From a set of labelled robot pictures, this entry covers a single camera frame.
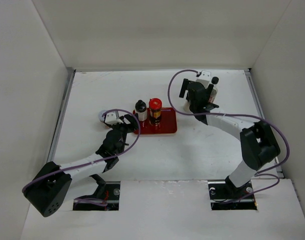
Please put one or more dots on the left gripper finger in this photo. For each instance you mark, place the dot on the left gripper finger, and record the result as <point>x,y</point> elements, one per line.
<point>110,125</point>
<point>130,122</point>

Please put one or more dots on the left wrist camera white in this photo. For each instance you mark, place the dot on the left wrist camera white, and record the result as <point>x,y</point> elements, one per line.
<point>112,118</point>

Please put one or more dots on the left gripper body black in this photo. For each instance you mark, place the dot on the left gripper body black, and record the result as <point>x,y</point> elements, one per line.
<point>123,132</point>

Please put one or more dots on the jar with white pink lid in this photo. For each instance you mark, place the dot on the jar with white pink lid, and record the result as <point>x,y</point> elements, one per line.
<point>101,115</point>

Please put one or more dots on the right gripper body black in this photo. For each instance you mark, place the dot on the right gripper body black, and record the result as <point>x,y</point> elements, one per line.
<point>209,91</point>

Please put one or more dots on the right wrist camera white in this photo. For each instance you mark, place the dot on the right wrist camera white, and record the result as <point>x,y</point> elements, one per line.
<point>204,77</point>

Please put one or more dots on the white bottle black cap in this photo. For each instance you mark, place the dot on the white bottle black cap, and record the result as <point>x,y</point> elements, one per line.
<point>141,109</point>

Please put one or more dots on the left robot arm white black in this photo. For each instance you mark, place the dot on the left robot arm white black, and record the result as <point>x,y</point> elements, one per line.
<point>50,188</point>

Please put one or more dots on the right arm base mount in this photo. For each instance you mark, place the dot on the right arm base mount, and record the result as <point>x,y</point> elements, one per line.
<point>222,200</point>

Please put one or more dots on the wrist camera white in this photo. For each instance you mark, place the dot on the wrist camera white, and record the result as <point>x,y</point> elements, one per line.
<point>204,77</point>
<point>112,118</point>

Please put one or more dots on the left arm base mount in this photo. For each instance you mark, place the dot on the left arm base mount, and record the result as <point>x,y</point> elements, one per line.
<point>105,197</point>

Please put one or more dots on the red lacquer tray gold emblem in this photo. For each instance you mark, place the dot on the red lacquer tray gold emblem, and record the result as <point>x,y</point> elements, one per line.
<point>167,124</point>

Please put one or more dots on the red lid sauce jar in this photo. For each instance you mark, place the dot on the red lid sauce jar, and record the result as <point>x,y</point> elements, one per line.
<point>155,111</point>

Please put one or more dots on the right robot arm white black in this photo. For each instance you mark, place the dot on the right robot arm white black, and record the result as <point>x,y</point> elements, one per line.
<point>257,140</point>

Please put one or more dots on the jar with dark grey lid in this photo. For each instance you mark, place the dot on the jar with dark grey lid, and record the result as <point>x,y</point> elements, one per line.
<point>186,107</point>

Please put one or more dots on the tall clear bottle black cap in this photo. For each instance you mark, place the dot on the tall clear bottle black cap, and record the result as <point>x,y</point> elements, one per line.
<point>214,81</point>

